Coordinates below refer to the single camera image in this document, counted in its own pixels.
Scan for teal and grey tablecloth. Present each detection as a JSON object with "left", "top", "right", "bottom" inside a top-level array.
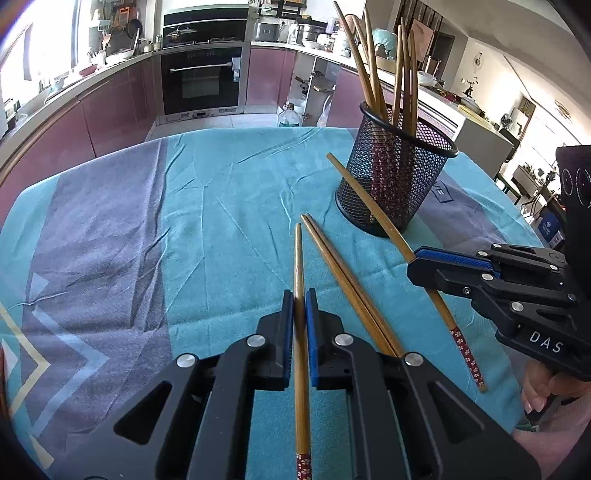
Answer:
[{"left": 0, "top": 127, "right": 546, "bottom": 480}]

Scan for pair of chopsticks on table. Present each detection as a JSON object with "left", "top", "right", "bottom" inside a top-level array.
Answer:
[{"left": 305, "top": 213, "right": 407, "bottom": 357}]

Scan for kitchen window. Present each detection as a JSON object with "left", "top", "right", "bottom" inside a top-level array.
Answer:
[{"left": 14, "top": 0, "right": 81, "bottom": 79}]

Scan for water bottle on floor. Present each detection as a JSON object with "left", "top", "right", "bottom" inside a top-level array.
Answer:
[{"left": 277, "top": 102, "right": 302, "bottom": 128}]

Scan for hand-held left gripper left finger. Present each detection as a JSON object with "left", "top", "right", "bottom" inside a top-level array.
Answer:
[{"left": 51, "top": 290, "right": 296, "bottom": 480}]

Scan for built-in black oven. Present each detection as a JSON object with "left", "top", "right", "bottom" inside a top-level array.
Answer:
[{"left": 159, "top": 46, "right": 245, "bottom": 116}]

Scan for person's right hand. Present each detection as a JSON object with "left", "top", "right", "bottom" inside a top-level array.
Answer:
[{"left": 521, "top": 364, "right": 591, "bottom": 415}]

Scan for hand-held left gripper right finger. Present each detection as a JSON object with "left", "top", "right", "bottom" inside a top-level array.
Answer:
[{"left": 305, "top": 288, "right": 541, "bottom": 480}]

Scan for stainless steel pot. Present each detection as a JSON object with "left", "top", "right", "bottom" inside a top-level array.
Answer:
[{"left": 295, "top": 24, "right": 324, "bottom": 44}]

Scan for pot with glass lid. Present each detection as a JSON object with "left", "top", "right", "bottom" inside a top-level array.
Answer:
[{"left": 166, "top": 27, "right": 198, "bottom": 46}]

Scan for black wall rack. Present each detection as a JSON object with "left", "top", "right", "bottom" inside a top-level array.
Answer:
[{"left": 259, "top": 0, "right": 308, "bottom": 17}]

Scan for black range hood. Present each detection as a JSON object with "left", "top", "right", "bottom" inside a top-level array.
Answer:
[{"left": 163, "top": 6, "right": 250, "bottom": 28}]

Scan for black mesh utensil holder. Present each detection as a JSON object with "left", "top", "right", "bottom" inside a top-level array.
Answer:
[{"left": 335, "top": 100, "right": 459, "bottom": 238}]

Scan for bundle of bamboo chopsticks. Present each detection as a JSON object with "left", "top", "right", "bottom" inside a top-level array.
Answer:
[{"left": 332, "top": 0, "right": 421, "bottom": 222}]

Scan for green covered appliance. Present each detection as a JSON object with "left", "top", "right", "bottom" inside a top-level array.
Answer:
[{"left": 372, "top": 28, "right": 402, "bottom": 56}]

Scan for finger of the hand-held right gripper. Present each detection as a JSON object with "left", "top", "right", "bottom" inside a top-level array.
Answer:
[
  {"left": 406, "top": 259, "right": 579, "bottom": 333},
  {"left": 414, "top": 243, "right": 568, "bottom": 278}
]

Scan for person's right forearm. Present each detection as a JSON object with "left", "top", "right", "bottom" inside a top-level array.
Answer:
[{"left": 510, "top": 397, "right": 591, "bottom": 467}]

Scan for pink base cabinet row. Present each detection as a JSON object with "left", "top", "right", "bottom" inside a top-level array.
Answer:
[
  {"left": 246, "top": 46, "right": 370, "bottom": 130},
  {"left": 0, "top": 52, "right": 162, "bottom": 217}
]

